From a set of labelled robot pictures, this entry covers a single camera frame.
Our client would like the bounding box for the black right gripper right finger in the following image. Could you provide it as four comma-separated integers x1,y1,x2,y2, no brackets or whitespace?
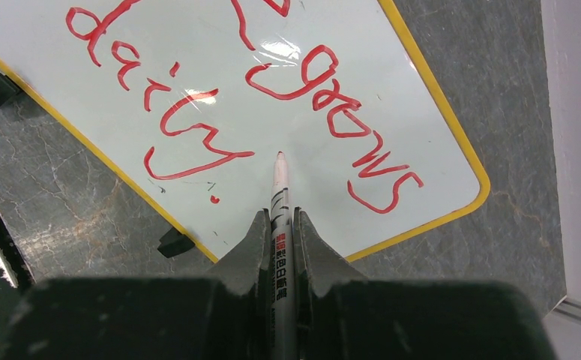
293,208,556,359

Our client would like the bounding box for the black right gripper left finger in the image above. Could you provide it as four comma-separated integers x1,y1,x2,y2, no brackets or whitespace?
1,210,271,359

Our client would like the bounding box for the red capped whiteboard marker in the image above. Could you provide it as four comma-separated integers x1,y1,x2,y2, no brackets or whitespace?
270,151,298,359

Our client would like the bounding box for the yellow framed whiteboard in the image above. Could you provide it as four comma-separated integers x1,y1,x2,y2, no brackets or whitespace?
0,1,490,260

